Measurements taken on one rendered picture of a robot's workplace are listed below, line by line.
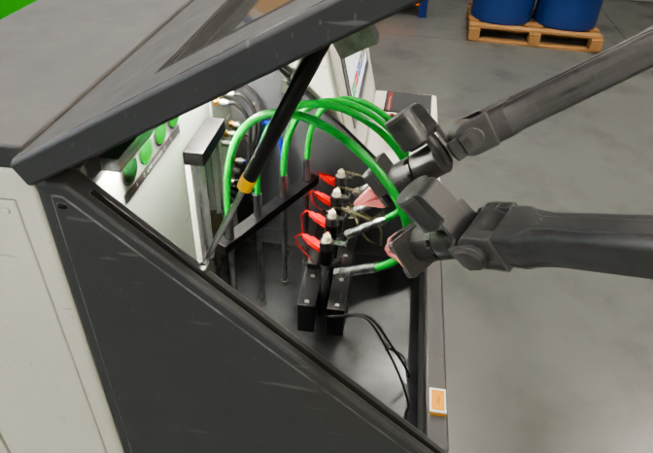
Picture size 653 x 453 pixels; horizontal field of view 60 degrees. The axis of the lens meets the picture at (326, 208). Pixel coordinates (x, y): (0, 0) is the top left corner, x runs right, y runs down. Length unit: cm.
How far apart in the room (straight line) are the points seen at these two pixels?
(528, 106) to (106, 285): 69
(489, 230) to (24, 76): 67
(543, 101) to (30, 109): 75
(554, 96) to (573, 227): 37
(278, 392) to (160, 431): 26
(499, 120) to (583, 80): 14
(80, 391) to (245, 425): 28
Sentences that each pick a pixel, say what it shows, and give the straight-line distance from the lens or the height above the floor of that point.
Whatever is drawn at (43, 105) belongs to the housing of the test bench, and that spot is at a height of 150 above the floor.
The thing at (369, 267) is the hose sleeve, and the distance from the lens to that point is 98.
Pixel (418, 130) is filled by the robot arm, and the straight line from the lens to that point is 93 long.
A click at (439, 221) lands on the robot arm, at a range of 76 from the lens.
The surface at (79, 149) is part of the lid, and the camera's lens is 67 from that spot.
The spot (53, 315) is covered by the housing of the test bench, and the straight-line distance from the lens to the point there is 92.
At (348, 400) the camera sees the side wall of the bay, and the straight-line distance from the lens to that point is 89.
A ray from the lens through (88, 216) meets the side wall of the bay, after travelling 75.
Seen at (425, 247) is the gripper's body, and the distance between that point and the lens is 82.
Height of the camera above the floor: 184
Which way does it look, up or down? 36 degrees down
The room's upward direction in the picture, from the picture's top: 3 degrees clockwise
